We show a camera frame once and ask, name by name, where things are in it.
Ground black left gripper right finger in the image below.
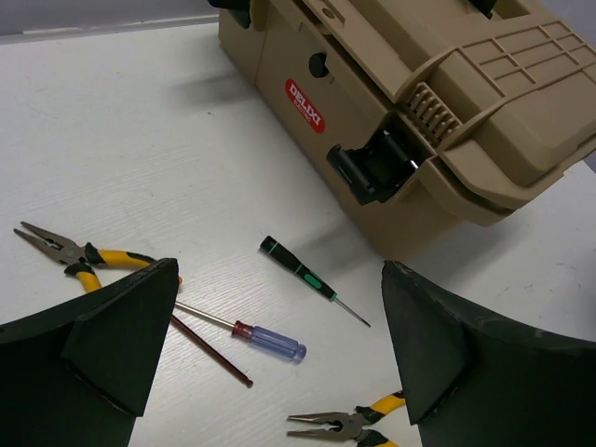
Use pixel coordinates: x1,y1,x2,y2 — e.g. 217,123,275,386
382,261,595,446

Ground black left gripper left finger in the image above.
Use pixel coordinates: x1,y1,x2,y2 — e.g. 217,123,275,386
1,258,179,446

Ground dark brown hex key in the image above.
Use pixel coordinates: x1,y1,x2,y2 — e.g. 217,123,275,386
170,315,253,388

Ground yellow black needle-nose pliers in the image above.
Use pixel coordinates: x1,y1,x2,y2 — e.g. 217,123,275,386
13,222,156,292

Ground blue red handled screwdriver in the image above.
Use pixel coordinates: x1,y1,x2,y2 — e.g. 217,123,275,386
175,302,307,362

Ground black green precision screwdriver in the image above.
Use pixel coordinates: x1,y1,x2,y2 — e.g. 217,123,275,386
260,236,371,328

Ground tan plastic toolbox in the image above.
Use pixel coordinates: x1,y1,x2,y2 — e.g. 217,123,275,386
218,0,595,260

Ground yellow black pliers near front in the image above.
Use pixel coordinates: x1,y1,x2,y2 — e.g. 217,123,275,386
287,390,406,447

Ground black toolbox front latch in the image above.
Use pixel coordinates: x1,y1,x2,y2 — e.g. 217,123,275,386
326,129,421,205

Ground black toolbox latch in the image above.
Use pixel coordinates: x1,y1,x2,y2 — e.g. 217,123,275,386
209,0,251,29
326,129,421,205

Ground black toolbox rear latch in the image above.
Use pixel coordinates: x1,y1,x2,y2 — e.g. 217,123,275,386
209,0,251,29

